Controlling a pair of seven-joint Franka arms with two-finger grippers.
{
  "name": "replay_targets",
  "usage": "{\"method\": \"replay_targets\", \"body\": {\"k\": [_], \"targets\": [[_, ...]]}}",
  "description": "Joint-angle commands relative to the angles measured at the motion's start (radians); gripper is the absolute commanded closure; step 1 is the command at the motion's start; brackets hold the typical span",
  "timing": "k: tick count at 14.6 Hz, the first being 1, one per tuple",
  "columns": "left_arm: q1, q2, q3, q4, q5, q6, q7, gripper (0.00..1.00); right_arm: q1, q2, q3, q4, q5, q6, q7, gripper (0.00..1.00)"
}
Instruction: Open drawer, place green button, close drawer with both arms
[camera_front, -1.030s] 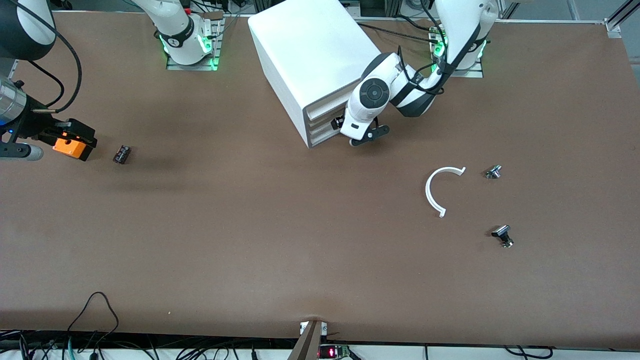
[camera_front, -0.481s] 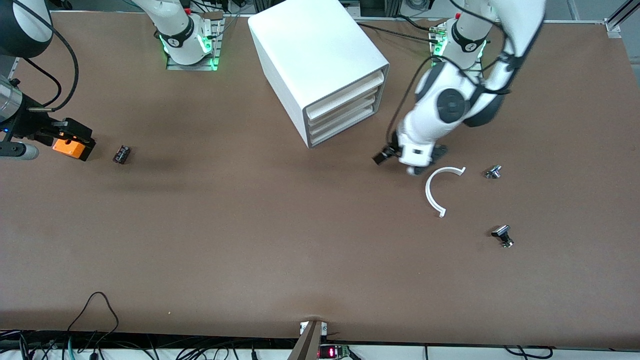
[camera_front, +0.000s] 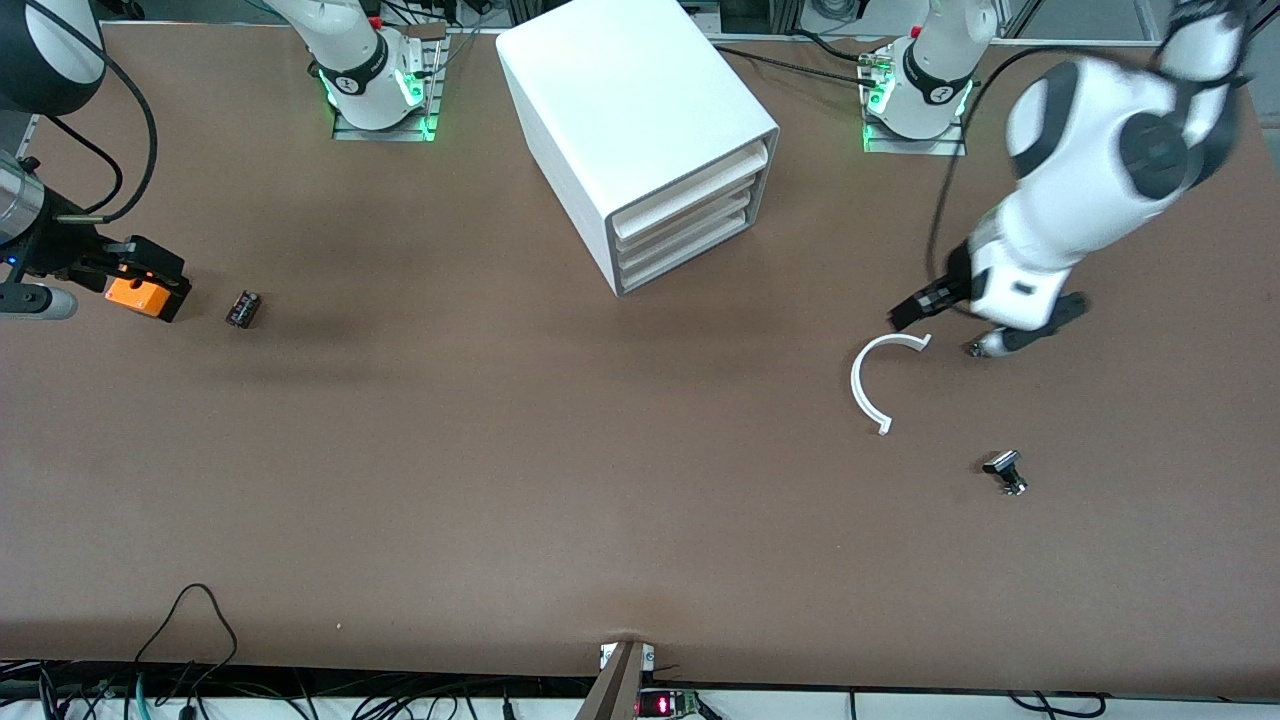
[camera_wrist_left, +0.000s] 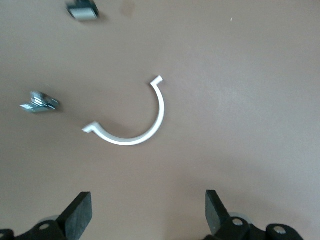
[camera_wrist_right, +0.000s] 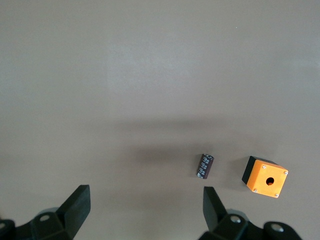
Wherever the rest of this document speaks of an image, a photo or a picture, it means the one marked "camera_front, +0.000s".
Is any white low drawer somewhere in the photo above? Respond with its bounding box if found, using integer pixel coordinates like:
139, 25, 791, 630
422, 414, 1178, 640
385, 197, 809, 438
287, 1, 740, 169
615, 185, 769, 293

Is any white high drawer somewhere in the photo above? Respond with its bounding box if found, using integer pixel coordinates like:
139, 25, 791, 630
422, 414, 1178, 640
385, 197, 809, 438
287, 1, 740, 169
612, 140, 769, 241

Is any white drawer cabinet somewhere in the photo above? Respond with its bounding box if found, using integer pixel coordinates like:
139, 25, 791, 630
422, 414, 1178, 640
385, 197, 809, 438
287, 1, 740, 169
496, 0, 781, 297

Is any orange box with hole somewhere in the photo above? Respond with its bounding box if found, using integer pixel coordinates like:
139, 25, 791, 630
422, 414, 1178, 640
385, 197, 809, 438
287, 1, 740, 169
105, 272, 191, 323

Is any white curved plastic arc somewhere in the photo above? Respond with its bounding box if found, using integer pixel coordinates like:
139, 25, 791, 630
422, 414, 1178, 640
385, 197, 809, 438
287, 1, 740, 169
850, 333, 933, 436

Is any device with red light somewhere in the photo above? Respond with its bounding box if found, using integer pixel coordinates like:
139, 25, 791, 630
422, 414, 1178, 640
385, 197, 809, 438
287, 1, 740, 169
638, 688, 703, 720

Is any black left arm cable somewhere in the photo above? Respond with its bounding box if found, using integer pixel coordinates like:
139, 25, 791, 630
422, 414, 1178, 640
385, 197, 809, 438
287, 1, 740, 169
925, 45, 1063, 291

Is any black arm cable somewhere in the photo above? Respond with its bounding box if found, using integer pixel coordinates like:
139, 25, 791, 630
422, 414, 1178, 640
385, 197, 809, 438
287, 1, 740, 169
40, 50, 159, 223
925, 45, 1063, 291

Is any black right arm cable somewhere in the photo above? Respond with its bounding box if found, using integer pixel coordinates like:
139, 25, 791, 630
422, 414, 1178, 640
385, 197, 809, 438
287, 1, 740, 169
40, 50, 159, 223

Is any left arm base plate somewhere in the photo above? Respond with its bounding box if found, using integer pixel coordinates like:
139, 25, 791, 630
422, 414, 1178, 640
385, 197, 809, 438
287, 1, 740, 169
862, 55, 968, 156

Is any black and silver switch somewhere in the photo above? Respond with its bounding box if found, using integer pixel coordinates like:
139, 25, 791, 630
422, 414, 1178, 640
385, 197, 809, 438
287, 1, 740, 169
982, 450, 1029, 497

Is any black cables to base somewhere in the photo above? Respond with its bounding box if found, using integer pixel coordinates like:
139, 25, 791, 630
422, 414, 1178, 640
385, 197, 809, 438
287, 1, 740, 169
715, 28, 883, 85

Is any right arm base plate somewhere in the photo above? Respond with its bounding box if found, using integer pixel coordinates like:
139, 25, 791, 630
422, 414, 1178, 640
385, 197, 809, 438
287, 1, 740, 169
332, 35, 443, 142

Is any black looped cable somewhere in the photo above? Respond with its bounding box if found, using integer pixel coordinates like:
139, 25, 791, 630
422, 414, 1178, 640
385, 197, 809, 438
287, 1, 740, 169
135, 583, 239, 701

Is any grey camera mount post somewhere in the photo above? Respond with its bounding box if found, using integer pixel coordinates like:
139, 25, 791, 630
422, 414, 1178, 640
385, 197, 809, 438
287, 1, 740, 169
575, 640, 656, 720

